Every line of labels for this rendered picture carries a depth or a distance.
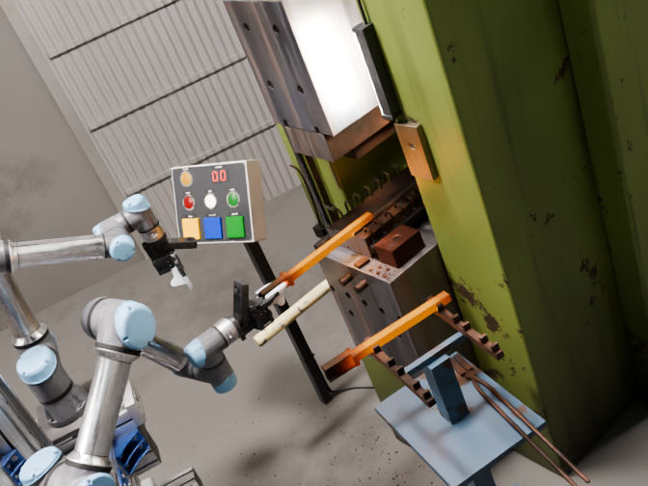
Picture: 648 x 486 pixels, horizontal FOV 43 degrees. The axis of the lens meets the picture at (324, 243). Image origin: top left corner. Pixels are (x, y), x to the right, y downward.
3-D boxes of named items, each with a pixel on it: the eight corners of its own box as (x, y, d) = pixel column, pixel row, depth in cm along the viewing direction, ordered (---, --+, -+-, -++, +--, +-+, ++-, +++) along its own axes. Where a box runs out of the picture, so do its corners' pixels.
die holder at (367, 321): (431, 390, 263) (390, 283, 241) (357, 350, 292) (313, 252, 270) (539, 287, 285) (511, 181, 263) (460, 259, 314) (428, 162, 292)
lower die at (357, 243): (372, 258, 254) (364, 237, 250) (333, 244, 270) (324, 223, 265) (462, 186, 271) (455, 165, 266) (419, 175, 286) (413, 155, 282)
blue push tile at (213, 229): (221, 238, 286) (219, 217, 285) (205, 239, 290) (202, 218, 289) (224, 237, 287) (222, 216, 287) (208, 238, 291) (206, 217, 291)
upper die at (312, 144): (334, 162, 236) (322, 134, 231) (294, 152, 252) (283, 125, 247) (432, 91, 253) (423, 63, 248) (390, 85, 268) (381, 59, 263)
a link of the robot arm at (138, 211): (117, 202, 261) (140, 189, 262) (133, 229, 266) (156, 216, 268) (121, 210, 254) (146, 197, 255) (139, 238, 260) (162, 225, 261)
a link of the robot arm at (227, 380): (217, 372, 248) (202, 346, 243) (244, 379, 242) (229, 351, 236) (202, 391, 244) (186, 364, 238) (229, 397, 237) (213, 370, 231)
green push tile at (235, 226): (244, 237, 281) (241, 215, 280) (227, 238, 285) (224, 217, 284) (247, 237, 282) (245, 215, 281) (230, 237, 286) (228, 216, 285)
